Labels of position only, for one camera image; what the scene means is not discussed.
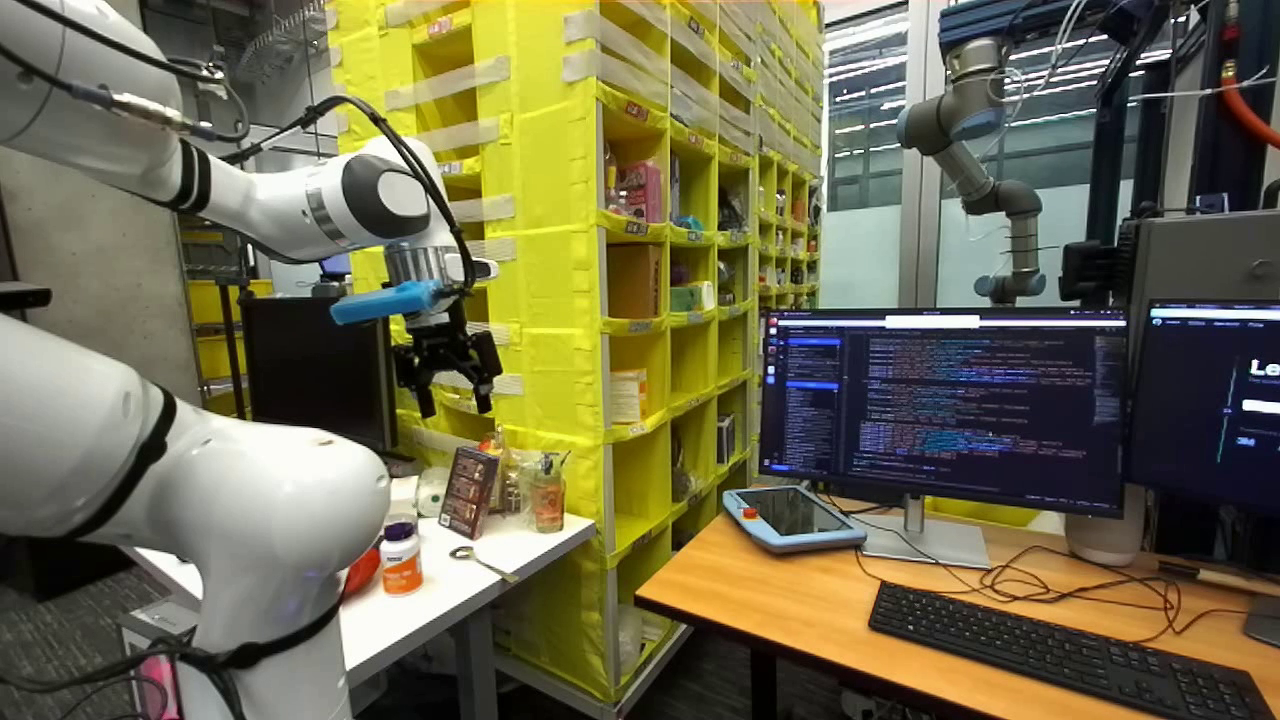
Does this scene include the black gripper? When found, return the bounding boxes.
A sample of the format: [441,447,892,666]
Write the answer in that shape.
[397,322,506,419]

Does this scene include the white bottle with black lid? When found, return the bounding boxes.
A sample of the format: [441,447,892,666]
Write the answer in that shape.
[380,519,424,596]

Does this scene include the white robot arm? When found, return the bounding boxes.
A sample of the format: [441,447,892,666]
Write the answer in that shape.
[0,0,501,720]

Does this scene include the grey background robot arm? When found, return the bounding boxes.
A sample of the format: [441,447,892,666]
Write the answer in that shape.
[898,36,1045,308]

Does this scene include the dark picture box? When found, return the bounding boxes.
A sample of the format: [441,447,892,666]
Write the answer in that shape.
[441,447,501,538]

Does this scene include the black monitor on table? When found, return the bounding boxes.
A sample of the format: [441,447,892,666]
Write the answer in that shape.
[241,297,397,452]

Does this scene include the glass jar with items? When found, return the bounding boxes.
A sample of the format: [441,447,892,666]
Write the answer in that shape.
[528,452,563,531]

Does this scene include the white table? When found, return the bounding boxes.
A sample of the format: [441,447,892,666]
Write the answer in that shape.
[130,512,593,720]

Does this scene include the orange bowl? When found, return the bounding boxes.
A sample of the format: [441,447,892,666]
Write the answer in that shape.
[343,544,380,601]

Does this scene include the yellow fabric shelf unit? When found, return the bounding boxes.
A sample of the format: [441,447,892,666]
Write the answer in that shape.
[303,0,826,716]

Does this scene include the wooden desk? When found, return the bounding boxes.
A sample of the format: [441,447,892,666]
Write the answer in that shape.
[638,519,1280,720]

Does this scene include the blue teach pendant tablet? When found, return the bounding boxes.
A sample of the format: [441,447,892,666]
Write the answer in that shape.
[721,485,868,557]

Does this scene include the wide code monitor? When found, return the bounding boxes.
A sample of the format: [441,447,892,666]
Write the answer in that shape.
[759,308,1127,515]

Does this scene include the black keyboard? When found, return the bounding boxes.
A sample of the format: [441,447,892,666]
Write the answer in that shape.
[868,582,1276,720]

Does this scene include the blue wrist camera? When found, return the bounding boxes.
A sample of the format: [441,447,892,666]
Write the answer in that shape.
[327,280,443,322]

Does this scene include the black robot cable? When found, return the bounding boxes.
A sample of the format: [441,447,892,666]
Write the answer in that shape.
[0,0,481,291]

